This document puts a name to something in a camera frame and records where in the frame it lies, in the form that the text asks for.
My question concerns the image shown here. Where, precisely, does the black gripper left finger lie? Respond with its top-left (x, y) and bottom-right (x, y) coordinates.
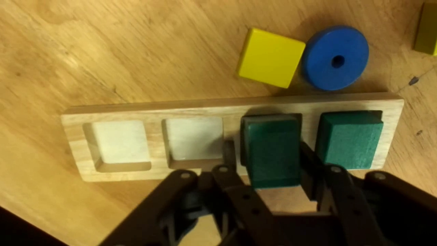
top-left (99, 139), bottom-right (293, 246)

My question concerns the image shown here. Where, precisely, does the green square wooden block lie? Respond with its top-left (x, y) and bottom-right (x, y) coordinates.
top-left (239, 111), bottom-right (303, 189)
top-left (314, 109), bottom-right (385, 172)

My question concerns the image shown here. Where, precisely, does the olive green wooden block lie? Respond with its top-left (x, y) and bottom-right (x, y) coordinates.
top-left (412, 1), bottom-right (437, 57)

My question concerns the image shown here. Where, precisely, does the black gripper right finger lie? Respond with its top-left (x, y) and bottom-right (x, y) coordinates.
top-left (297, 140), bottom-right (437, 246)

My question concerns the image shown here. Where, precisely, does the blue wooden disc with hole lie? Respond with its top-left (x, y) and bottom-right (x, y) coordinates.
top-left (302, 24), bottom-right (371, 92)

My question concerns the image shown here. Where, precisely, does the yellow square wooden block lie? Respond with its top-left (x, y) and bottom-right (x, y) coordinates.
top-left (235, 27), bottom-right (307, 90)

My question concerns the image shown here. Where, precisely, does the wooden board with square slots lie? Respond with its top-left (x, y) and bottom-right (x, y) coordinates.
top-left (58, 91), bottom-right (405, 184)

